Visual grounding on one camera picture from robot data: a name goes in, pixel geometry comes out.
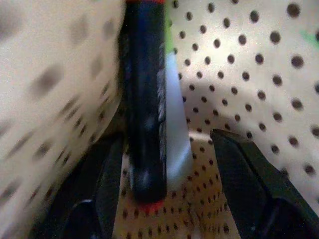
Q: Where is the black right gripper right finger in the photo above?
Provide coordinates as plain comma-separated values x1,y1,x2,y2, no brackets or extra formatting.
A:
210,128,319,239

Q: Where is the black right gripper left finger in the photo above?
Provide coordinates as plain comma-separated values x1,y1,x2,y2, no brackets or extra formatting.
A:
29,135,125,239

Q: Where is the black marker with red ends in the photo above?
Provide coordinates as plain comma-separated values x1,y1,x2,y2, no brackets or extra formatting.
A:
119,0,168,214

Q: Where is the white barrel marker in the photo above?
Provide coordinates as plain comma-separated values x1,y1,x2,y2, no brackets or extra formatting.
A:
164,52,195,193

